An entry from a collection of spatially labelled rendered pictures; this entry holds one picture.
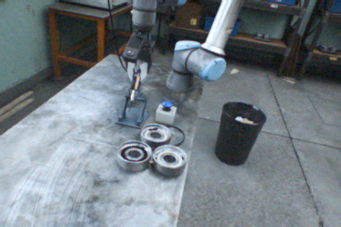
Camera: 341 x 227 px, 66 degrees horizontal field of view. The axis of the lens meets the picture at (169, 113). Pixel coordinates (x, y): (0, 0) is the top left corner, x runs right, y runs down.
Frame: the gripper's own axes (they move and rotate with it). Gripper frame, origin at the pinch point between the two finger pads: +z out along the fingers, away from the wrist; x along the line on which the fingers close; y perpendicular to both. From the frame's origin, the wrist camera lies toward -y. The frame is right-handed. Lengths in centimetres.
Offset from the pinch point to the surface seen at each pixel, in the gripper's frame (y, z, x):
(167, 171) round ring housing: -27.7, 13.2, -19.7
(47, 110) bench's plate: -9.3, 15.7, 30.9
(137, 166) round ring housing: -28.9, 13.0, -10.8
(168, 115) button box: 0.4, 11.4, -13.6
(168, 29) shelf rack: 322, 54, 50
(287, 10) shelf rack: 325, 0, -110
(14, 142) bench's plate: -29.5, 15.7, 28.7
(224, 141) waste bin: 88, 76, -48
